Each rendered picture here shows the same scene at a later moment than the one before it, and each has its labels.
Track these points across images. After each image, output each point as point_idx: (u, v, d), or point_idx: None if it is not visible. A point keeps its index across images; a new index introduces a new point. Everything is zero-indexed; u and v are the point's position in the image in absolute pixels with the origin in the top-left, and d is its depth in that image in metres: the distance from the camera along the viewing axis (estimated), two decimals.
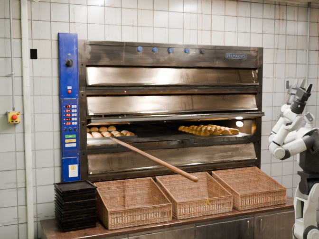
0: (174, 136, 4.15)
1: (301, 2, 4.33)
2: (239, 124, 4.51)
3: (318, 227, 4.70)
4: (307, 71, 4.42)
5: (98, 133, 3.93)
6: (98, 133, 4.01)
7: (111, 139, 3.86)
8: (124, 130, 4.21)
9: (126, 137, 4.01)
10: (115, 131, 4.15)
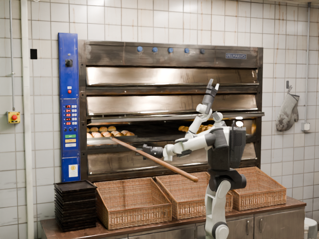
0: (174, 136, 4.15)
1: (301, 2, 4.33)
2: (239, 124, 4.51)
3: (318, 227, 4.70)
4: (307, 71, 4.42)
5: (98, 133, 3.93)
6: (98, 133, 4.01)
7: (111, 139, 3.86)
8: (124, 130, 4.21)
9: (126, 137, 4.01)
10: (115, 131, 4.15)
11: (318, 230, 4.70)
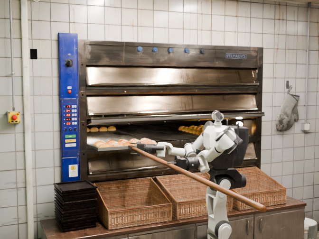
0: (174, 136, 4.15)
1: (301, 2, 4.33)
2: (239, 124, 4.51)
3: (318, 227, 4.70)
4: (307, 71, 4.42)
5: (115, 142, 3.37)
6: (116, 141, 3.45)
7: (131, 149, 3.30)
8: (144, 137, 3.65)
9: None
10: (134, 139, 3.59)
11: (318, 230, 4.70)
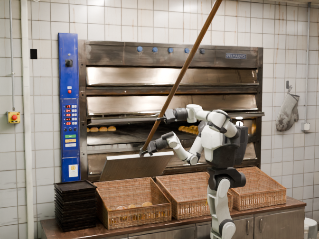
0: None
1: (301, 2, 4.33)
2: None
3: (318, 227, 4.70)
4: (307, 71, 4.42)
5: (120, 206, 3.55)
6: None
7: (142, 149, 3.07)
8: (157, 213, 3.38)
9: (160, 153, 3.21)
10: (145, 216, 3.32)
11: (318, 230, 4.70)
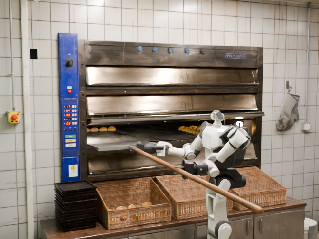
0: (174, 136, 4.15)
1: (301, 2, 4.33)
2: None
3: (318, 227, 4.70)
4: (307, 71, 4.42)
5: (120, 206, 3.55)
6: None
7: (132, 149, 3.30)
8: (157, 213, 3.38)
9: None
10: (145, 216, 3.32)
11: (318, 230, 4.70)
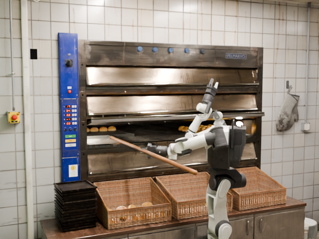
0: (174, 136, 4.15)
1: (301, 2, 4.33)
2: (239, 124, 4.51)
3: (318, 227, 4.70)
4: (307, 71, 4.42)
5: (120, 206, 3.55)
6: None
7: (109, 137, 3.98)
8: (157, 213, 3.38)
9: (124, 135, 4.13)
10: (145, 216, 3.32)
11: (318, 230, 4.70)
